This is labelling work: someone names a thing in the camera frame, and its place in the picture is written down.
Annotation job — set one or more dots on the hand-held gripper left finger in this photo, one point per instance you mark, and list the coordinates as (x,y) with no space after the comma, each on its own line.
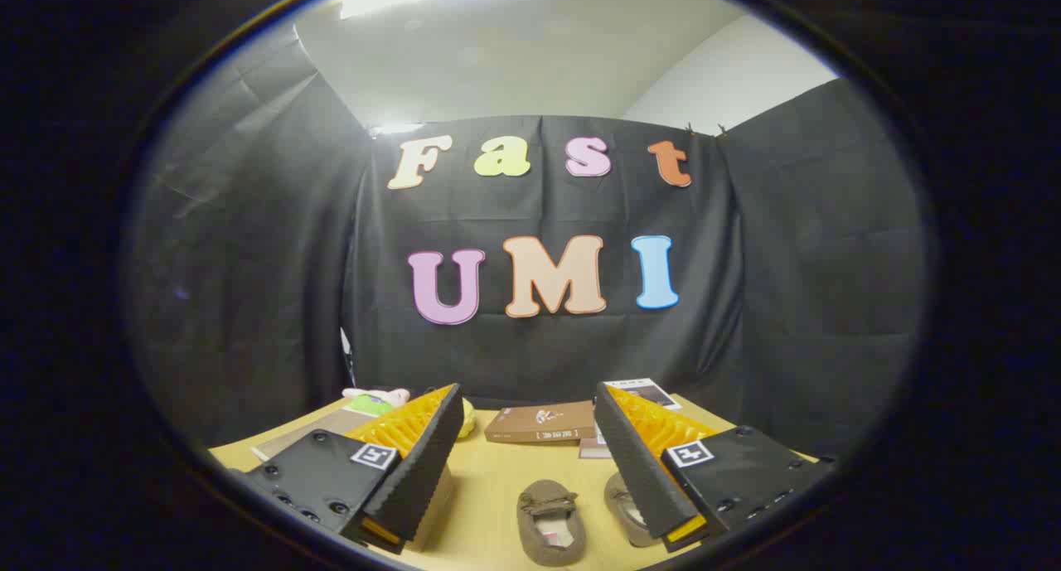
(419,471)

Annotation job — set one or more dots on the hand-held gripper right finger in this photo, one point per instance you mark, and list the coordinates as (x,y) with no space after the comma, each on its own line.
(638,471)

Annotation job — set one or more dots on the brown fuzzy shoe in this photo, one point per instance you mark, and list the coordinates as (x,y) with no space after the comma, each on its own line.
(547,500)
(622,505)

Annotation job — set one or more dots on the brown cardboard storage box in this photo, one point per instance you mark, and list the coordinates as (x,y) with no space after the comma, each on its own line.
(307,422)

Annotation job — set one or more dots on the pinkish brown book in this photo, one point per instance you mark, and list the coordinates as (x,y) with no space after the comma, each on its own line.
(593,449)

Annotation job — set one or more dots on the yellow plush toy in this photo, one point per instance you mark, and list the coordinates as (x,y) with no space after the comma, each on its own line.
(468,418)

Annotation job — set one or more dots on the white book with portrait cover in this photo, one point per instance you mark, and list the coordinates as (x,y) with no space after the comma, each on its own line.
(646,393)

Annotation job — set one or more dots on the pink and green plush toy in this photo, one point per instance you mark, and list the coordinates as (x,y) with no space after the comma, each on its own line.
(373,399)

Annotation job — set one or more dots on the brown hardcover book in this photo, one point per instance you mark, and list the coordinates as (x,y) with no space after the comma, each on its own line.
(539,422)

